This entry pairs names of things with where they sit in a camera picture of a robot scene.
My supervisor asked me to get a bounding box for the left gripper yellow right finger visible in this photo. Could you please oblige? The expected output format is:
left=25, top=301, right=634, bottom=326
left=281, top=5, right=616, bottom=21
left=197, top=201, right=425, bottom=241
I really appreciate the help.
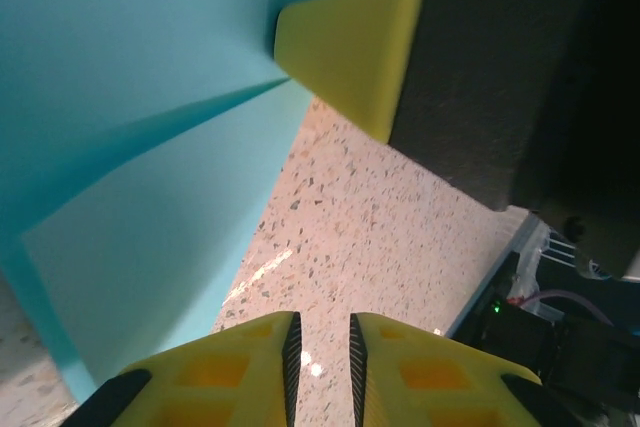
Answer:
left=348, top=311, right=554, bottom=427

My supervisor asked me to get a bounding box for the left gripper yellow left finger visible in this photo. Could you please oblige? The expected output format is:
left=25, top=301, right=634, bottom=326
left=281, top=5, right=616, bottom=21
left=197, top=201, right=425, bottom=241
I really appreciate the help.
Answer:
left=59, top=310, right=304, bottom=427

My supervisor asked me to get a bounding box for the teal paper sheet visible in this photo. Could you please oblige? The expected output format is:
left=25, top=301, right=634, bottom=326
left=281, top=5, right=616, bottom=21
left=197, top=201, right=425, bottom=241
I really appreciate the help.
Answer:
left=0, top=0, right=331, bottom=406

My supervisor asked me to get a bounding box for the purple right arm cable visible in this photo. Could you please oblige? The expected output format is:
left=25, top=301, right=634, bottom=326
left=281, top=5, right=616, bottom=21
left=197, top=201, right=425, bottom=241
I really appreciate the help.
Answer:
left=527, top=288, right=614, bottom=326

